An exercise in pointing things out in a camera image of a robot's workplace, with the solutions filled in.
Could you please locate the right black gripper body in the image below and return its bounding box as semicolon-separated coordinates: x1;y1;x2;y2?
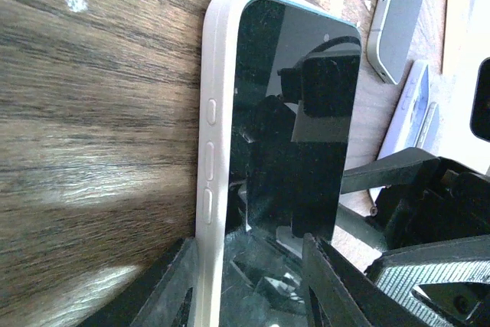
363;157;489;252

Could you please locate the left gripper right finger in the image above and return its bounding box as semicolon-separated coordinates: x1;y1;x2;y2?
302;234;387;326

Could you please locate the beige phone case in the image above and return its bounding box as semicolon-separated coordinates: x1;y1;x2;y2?
195;0;361;326

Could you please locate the teal-edged black phone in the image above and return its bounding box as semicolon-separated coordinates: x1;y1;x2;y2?
219;0;361;326

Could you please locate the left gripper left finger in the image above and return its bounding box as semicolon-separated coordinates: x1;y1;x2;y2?
79;237;198;326

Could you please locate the lavender phone case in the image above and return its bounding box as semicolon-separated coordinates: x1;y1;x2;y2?
378;60;439;159

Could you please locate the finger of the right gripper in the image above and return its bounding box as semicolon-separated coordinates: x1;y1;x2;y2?
341;147;440;194
366;235;489;326

